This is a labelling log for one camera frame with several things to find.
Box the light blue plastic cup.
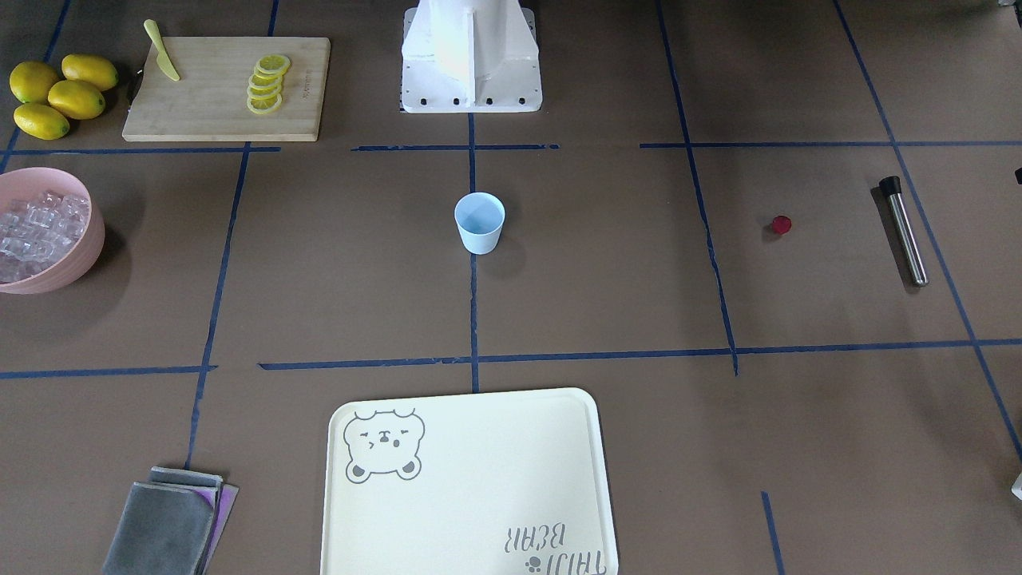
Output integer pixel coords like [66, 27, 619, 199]
[454, 192, 506, 256]

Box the bamboo cutting board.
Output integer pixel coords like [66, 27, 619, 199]
[123, 37, 331, 142]

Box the red strawberry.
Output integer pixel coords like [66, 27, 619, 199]
[770, 215, 793, 236]

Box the cream bear serving tray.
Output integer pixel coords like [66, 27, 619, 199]
[319, 388, 620, 574]

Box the steel muddler black tip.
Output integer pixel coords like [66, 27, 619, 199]
[878, 176, 929, 288]

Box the pink bowl of ice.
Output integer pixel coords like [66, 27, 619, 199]
[2, 167, 105, 294]

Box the lemon slices stack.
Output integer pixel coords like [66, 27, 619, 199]
[245, 54, 291, 114]

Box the folded grey cloth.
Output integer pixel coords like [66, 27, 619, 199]
[102, 466, 240, 574]

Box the yellow lemon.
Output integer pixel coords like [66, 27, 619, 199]
[12, 103, 69, 141]
[61, 54, 118, 93]
[47, 80, 106, 119]
[10, 61, 61, 103]

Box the yellow plastic knife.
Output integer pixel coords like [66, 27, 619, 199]
[143, 19, 181, 81]

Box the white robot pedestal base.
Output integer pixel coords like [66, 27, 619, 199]
[399, 1, 543, 114]

